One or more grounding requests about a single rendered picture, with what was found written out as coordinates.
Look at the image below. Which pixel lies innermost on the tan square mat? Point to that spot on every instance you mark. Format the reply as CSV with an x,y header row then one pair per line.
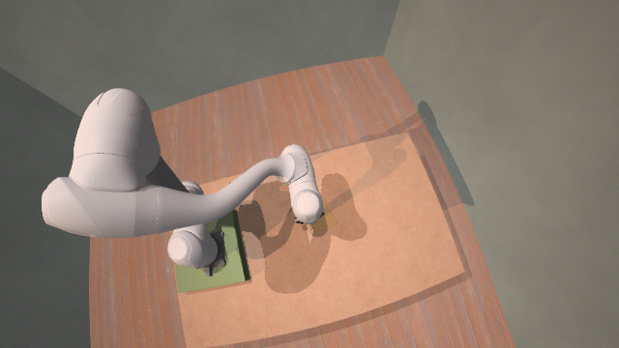
x,y
326,222

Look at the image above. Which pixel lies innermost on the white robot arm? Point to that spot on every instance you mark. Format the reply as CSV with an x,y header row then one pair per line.
x,y
107,194

